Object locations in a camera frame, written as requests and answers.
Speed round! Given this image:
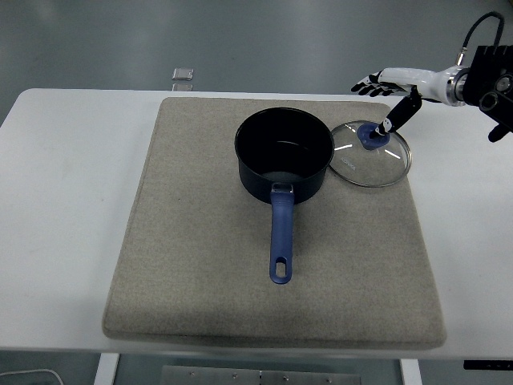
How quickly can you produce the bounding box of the glass pot lid blue knob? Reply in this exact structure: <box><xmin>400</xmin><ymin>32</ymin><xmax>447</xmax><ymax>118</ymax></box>
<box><xmin>327</xmin><ymin>120</ymin><xmax>413</xmax><ymax>188</ymax></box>

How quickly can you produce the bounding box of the beige fabric table mat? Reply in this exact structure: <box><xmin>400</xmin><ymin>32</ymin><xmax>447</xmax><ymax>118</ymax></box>
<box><xmin>101</xmin><ymin>95</ymin><xmax>448</xmax><ymax>349</ymax></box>

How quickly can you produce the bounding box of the dark blue saucepan with handle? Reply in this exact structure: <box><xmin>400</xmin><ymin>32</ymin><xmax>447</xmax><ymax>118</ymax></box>
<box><xmin>233</xmin><ymin>107</ymin><xmax>336</xmax><ymax>285</ymax></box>

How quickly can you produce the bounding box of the white cable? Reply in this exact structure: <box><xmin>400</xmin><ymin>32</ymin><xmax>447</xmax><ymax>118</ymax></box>
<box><xmin>0</xmin><ymin>367</ymin><xmax>65</xmax><ymax>385</ymax></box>

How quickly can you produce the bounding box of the white table leg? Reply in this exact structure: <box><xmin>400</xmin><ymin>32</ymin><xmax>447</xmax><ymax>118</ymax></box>
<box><xmin>399</xmin><ymin>358</ymin><xmax>424</xmax><ymax>385</ymax></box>
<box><xmin>94</xmin><ymin>352</ymin><xmax>121</xmax><ymax>385</ymax></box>

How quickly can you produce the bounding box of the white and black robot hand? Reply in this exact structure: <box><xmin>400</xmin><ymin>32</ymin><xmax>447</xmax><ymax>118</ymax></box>
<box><xmin>351</xmin><ymin>66</ymin><xmax>456</xmax><ymax>139</ymax></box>

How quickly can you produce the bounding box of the grey metal plate with screws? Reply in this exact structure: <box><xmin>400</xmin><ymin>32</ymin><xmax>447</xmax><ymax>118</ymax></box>
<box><xmin>160</xmin><ymin>364</ymin><xmax>362</xmax><ymax>385</ymax></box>

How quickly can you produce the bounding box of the black table control panel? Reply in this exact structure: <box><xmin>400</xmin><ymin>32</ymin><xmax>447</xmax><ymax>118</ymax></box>
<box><xmin>463</xmin><ymin>359</ymin><xmax>513</xmax><ymax>371</ymax></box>

